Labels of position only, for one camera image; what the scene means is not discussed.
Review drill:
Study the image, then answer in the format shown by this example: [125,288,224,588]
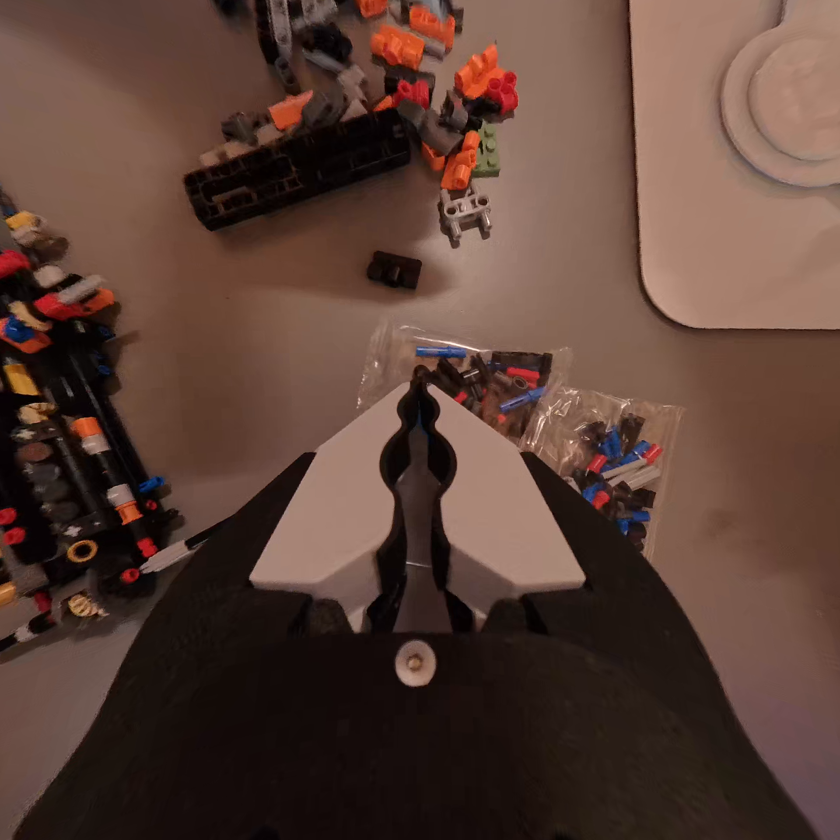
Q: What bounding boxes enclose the green lego plate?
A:
[469,121,503,178]

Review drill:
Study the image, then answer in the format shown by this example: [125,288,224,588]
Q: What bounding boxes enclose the clear lego bag blue pins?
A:
[525,387,685,559]

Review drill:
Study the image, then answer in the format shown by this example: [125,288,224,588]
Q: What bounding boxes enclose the grey lego cross connector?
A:
[438,184,493,247]

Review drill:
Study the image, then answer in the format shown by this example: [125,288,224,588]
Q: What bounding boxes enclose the small black lego connector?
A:
[366,251,423,290]

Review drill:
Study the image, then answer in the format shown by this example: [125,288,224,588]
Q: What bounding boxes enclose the partly built lego chassis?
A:
[0,190,185,651]

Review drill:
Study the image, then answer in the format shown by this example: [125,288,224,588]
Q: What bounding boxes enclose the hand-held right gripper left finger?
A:
[249,379,421,632]

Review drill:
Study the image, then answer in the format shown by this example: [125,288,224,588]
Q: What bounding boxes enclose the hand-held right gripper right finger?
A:
[420,381,587,632]

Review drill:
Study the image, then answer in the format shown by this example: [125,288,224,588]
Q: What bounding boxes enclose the pile of loose lego pieces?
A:
[217,0,519,191]

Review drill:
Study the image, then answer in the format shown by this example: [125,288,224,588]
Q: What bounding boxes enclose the grey lego beam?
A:
[259,0,303,93]

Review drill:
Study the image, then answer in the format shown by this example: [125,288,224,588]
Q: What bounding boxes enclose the clear lego bag orange pins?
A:
[357,318,572,441]

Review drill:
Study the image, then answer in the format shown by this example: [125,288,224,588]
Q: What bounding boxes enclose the large black lego frame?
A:
[184,108,413,232]

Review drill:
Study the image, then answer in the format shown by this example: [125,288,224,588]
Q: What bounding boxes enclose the white lamp stand base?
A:
[629,0,840,330]

